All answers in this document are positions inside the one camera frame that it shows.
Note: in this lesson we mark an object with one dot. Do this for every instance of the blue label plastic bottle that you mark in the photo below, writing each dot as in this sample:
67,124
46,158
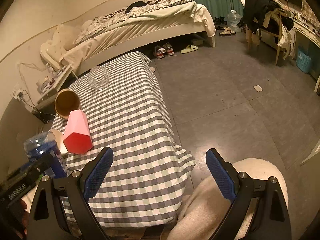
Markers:
44,144

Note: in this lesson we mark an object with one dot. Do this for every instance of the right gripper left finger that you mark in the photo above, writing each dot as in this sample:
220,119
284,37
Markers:
47,216

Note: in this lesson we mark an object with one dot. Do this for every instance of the pink faceted cup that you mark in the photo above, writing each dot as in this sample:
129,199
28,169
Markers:
77,138

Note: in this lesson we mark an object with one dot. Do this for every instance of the blue laundry basket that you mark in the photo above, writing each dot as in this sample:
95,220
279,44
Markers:
303,61

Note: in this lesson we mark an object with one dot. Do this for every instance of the wooden chair with clothes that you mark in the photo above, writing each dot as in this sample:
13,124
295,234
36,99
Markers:
268,16

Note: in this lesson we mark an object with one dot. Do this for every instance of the white bed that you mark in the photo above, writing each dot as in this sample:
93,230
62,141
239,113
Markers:
123,30

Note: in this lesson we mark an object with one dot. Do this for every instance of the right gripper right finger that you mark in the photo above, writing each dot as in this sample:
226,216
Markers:
260,202

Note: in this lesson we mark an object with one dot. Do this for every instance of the red white sneakers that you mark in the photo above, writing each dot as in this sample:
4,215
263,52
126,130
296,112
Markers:
160,51

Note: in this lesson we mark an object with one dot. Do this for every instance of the checkered tablecloth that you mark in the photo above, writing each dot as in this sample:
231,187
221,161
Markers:
145,184

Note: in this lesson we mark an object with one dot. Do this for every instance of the white nightstand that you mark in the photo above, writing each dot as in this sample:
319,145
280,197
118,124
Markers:
58,83

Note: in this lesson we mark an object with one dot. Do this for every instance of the clear glass cup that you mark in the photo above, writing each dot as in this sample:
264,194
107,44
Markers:
98,78

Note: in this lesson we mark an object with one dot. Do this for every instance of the white green paper cup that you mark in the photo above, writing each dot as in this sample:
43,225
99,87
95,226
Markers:
58,136

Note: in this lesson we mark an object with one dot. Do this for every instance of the brown paper cup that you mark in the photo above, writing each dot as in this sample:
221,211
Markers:
65,102

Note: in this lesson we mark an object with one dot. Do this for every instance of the large water jug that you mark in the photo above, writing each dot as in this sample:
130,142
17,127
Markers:
233,18

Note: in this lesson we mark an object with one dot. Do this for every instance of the small water bottle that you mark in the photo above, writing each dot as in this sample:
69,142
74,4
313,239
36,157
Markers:
50,70

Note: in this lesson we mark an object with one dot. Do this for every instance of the green slipper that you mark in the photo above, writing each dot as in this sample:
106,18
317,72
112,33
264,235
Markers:
190,48

